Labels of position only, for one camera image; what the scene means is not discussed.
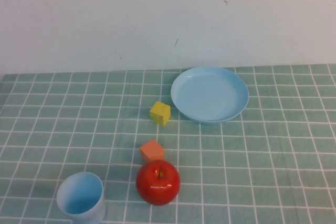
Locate light blue plastic cup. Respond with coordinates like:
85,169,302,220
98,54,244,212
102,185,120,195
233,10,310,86
56,172,106,224

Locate light blue plastic plate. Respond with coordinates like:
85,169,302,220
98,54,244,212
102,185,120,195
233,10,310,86
170,66,250,125

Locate yellow wooden cube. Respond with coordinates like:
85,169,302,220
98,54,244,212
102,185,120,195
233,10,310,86
150,101,172,126

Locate orange wooden cube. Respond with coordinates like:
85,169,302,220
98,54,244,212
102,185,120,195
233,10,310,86
139,139,165,164

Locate red apple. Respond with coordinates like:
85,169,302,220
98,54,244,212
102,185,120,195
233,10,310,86
135,159,181,206

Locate green checkered tablecloth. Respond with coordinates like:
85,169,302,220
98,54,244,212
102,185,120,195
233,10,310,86
0,63,336,224

